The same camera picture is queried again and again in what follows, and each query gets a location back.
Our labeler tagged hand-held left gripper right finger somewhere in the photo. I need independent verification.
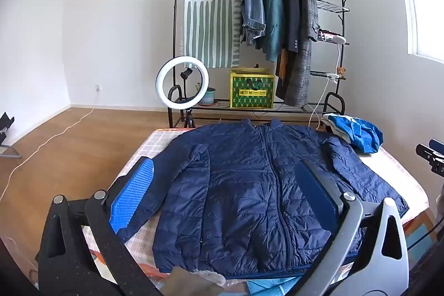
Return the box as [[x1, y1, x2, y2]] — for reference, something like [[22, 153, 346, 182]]
[[294, 161, 410, 296]]

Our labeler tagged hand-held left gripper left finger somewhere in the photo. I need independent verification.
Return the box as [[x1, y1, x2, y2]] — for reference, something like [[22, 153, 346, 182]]
[[36, 156, 163, 296]]

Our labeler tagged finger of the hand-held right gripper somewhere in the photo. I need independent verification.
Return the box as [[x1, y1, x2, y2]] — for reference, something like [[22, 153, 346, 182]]
[[415, 143, 438, 163], [428, 138, 444, 155]]

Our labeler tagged navy quilted puffer jacket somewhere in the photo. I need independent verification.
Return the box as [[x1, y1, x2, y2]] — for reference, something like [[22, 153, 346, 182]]
[[118, 119, 410, 281]]

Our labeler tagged black metal clothes rack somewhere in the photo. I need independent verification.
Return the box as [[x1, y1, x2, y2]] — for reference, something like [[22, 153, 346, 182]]
[[168, 0, 350, 128]]

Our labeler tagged white and blue jacket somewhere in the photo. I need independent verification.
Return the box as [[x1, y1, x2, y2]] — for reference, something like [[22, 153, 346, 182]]
[[321, 113, 384, 154]]

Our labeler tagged light blue cloth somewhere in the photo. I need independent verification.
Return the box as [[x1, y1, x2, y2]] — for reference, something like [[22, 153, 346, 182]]
[[246, 277, 306, 296]]

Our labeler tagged beige fluffy cloth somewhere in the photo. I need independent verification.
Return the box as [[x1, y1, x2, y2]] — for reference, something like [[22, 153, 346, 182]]
[[163, 266, 226, 296]]

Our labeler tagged small potted plant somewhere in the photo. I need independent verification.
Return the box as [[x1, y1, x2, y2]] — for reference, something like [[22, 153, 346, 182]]
[[195, 83, 216, 106]]

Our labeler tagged green and yellow box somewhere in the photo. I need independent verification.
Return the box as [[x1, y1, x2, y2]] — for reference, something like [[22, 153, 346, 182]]
[[229, 66, 276, 109]]

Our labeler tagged black phone holder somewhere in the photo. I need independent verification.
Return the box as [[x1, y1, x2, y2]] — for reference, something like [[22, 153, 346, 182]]
[[180, 68, 193, 99]]

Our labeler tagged orange garment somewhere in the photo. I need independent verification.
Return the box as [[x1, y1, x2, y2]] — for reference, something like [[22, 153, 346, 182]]
[[276, 48, 288, 85]]

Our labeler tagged window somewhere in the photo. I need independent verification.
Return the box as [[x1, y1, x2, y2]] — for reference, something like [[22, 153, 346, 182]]
[[385, 0, 444, 66]]

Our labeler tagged grey plaid coat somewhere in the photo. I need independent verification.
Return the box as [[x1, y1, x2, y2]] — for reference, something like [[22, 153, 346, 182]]
[[276, 0, 321, 107]]

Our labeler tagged white handheld appliance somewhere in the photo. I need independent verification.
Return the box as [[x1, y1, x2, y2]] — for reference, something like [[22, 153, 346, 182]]
[[321, 32, 349, 45]]

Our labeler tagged black folding stand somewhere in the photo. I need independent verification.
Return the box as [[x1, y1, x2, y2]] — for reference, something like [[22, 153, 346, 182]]
[[0, 112, 22, 160]]

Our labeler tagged green striped white cloth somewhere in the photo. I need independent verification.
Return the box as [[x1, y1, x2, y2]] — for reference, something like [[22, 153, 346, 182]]
[[183, 0, 243, 69]]

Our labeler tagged teal jacket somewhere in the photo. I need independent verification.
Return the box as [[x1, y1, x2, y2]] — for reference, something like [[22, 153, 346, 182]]
[[261, 0, 287, 62]]

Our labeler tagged black coat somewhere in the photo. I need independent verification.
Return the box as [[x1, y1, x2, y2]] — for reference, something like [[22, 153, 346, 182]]
[[276, 0, 301, 52]]

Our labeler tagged blue denim jacket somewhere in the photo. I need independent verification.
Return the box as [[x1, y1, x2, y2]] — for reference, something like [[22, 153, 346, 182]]
[[240, 0, 267, 49]]

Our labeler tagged white charging cable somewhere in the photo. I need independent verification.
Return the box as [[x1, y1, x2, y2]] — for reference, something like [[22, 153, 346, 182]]
[[308, 39, 342, 127]]

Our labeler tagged long white power cable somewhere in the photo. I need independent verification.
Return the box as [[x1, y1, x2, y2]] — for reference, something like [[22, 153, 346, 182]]
[[0, 90, 101, 200]]

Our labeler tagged white ring light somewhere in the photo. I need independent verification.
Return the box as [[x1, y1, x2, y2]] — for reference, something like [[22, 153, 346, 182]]
[[155, 56, 210, 108]]

